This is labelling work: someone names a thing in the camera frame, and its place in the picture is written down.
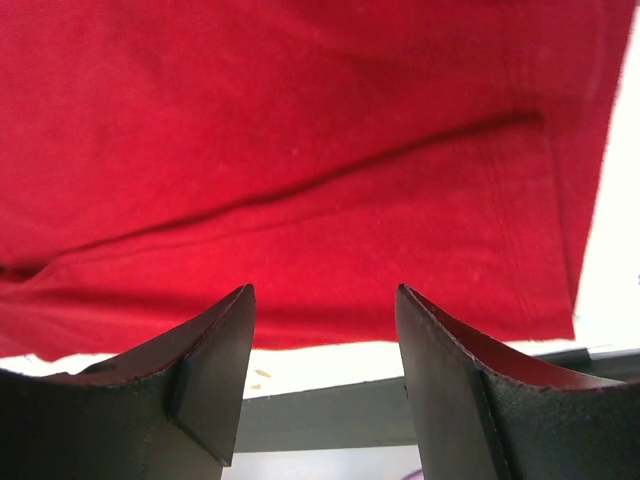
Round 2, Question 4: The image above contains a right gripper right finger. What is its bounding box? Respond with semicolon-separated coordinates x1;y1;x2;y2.
395;285;639;479

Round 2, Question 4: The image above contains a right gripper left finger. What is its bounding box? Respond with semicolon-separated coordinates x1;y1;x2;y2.
1;285;256;479

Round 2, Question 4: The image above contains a red t shirt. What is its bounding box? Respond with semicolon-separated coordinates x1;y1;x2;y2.
1;1;635;361

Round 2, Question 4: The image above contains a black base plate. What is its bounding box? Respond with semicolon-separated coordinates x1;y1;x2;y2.
233;347;640;454

